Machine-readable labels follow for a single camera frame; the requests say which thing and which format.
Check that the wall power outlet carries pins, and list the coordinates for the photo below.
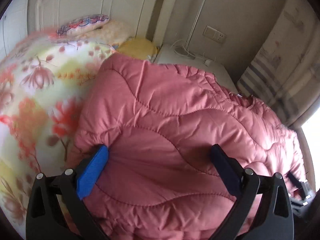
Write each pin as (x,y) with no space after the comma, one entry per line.
(214,35)

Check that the white nightstand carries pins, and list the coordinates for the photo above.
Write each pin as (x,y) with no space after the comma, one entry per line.
(167,54)

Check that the mandala patterned pillow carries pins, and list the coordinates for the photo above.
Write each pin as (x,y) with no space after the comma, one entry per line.
(82,25)

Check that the cream fuzzy pillow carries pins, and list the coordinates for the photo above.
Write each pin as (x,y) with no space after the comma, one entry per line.
(112,33)

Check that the pink quilted jacket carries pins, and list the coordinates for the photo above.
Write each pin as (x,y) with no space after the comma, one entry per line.
(159,123)

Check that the white wardrobe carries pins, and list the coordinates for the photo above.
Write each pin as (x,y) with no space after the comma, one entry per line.
(13,26)

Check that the patterned beige curtain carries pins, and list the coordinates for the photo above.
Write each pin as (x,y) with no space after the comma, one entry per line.
(285,71)

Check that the white slim desk lamp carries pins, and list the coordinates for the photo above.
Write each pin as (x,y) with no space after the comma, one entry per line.
(183,50)

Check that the floral bed sheet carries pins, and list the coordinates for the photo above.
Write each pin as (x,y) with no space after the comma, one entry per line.
(44,82)

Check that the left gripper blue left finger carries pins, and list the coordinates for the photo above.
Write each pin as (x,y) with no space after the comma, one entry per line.
(56,209)

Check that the dark framed window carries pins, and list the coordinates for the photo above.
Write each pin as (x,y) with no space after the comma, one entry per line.
(308,136)

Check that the yellow cushion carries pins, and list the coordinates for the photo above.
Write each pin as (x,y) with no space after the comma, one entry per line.
(139,48)

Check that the white wooden headboard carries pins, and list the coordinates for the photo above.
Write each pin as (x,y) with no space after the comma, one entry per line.
(147,18)

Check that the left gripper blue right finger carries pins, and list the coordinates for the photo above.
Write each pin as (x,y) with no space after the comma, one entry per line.
(273,219)

